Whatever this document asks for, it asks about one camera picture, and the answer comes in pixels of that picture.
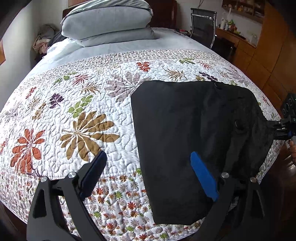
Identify floral quilted bedspread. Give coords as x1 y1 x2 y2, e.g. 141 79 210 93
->
1 49 280 240

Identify folded light blue duvet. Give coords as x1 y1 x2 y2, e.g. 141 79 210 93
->
61 1 154 47

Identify crumpled clothes beside bed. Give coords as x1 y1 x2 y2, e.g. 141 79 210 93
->
33 24 59 54

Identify black mesh office chair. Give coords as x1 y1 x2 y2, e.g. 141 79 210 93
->
190 8 217 49

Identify wooden bookshelf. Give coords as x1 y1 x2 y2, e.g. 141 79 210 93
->
222 0 265 24

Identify wooden desk cabinet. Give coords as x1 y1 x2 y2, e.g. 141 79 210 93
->
217 2 295 112

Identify person right hand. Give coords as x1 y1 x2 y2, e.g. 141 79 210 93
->
290 141 296 165

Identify black pants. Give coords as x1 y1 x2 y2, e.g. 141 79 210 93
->
131 80 273 225

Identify light blue bed sheet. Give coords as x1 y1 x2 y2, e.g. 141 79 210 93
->
31 28 213 74

